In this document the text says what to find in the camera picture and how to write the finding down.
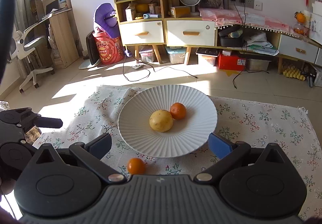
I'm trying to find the floral white tablecloth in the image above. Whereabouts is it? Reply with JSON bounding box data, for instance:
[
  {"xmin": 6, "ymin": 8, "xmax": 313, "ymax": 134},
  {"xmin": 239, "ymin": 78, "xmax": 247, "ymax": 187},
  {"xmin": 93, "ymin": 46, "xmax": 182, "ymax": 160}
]
[{"xmin": 34, "ymin": 86, "xmax": 321, "ymax": 220}]

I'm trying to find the pink cloth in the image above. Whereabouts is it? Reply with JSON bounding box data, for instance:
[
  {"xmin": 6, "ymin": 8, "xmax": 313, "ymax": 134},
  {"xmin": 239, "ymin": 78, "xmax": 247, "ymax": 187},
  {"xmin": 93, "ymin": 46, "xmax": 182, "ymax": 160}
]
[{"xmin": 199, "ymin": 8, "xmax": 298, "ymax": 37}]

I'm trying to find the white ribbed plate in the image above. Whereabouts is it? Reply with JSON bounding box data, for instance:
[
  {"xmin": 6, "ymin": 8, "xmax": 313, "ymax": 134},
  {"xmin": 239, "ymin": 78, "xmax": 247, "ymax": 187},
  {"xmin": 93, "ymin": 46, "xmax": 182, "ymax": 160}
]
[{"xmin": 118, "ymin": 85, "xmax": 218, "ymax": 158}]

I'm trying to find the orange tangerine with stem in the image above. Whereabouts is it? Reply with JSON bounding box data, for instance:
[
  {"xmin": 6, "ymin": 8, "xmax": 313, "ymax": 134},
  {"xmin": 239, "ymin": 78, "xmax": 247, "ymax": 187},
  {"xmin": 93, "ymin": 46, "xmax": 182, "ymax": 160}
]
[{"xmin": 127, "ymin": 158, "xmax": 146, "ymax": 175}]

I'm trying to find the white office chair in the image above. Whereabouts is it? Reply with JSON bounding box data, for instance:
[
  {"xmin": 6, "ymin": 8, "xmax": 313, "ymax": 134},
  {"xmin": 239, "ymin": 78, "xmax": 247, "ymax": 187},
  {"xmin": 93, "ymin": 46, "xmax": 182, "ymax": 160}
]
[{"xmin": 10, "ymin": 19, "xmax": 55, "ymax": 93}]

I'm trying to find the clear storage bin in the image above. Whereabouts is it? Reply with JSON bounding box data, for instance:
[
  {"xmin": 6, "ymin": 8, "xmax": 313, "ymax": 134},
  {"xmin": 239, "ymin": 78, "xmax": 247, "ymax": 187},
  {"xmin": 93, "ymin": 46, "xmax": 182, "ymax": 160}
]
[{"xmin": 165, "ymin": 46, "xmax": 186, "ymax": 64}]

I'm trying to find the purple plush toy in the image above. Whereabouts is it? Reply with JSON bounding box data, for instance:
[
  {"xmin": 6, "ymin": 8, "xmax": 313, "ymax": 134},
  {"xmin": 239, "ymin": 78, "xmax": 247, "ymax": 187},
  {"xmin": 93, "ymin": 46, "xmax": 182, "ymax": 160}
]
[{"xmin": 93, "ymin": 3, "xmax": 120, "ymax": 38}]

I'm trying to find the small orange tangerine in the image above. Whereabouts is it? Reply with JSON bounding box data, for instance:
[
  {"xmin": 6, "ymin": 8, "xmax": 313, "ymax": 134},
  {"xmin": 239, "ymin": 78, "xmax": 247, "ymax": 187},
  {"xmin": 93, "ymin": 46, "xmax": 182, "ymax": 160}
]
[{"xmin": 170, "ymin": 103, "xmax": 187, "ymax": 120}]

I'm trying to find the wooden desk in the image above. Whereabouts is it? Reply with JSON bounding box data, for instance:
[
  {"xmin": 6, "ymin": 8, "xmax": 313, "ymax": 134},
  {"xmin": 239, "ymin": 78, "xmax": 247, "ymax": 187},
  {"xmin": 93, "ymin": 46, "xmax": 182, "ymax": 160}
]
[{"xmin": 29, "ymin": 0, "xmax": 79, "ymax": 69}]

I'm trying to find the red box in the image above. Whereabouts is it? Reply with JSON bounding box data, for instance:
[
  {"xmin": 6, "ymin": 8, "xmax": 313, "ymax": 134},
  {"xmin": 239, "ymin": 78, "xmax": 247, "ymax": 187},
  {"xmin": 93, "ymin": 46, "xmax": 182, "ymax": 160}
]
[{"xmin": 218, "ymin": 53, "xmax": 246, "ymax": 71}]

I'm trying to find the yellow round fruit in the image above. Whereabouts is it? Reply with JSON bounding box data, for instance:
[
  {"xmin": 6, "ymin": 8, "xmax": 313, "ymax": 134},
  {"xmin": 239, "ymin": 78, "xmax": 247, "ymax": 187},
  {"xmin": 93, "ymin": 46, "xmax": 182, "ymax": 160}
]
[{"xmin": 149, "ymin": 110, "xmax": 173, "ymax": 133}]

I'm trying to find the black flat heater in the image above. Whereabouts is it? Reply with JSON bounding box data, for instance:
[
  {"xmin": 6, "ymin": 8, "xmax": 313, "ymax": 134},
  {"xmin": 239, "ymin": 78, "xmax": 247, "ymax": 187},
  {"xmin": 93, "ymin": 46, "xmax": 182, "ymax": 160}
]
[{"xmin": 79, "ymin": 31, "xmax": 100, "ymax": 69}]

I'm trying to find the black floor cable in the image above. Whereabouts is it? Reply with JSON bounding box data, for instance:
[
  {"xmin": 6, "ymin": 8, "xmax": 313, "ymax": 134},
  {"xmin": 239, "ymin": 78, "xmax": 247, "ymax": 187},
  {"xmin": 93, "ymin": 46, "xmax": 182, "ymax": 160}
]
[{"xmin": 122, "ymin": 48, "xmax": 198, "ymax": 82}]

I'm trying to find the wooden shelf cabinet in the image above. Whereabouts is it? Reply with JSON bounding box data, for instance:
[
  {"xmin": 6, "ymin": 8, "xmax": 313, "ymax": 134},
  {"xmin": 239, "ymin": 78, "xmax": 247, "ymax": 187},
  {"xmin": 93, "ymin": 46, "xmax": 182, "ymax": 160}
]
[{"xmin": 114, "ymin": 0, "xmax": 168, "ymax": 64}]

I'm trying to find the yellow egg tray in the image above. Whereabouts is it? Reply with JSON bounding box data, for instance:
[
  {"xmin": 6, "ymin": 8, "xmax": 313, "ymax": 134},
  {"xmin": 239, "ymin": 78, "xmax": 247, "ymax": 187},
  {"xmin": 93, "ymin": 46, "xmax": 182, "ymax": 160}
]
[{"xmin": 282, "ymin": 62, "xmax": 306, "ymax": 81}]

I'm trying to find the red snack bucket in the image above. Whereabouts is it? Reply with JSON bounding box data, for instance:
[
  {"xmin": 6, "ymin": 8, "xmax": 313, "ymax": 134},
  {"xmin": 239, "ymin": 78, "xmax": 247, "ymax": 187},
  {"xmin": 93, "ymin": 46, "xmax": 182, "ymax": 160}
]
[{"xmin": 92, "ymin": 31, "xmax": 124, "ymax": 65}]

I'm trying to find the low wooden tv cabinet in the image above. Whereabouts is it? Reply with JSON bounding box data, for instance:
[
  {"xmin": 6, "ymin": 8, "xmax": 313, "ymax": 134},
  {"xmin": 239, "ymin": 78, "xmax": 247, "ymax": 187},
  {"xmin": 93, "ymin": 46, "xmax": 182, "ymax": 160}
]
[{"xmin": 164, "ymin": 18, "xmax": 321, "ymax": 73}]

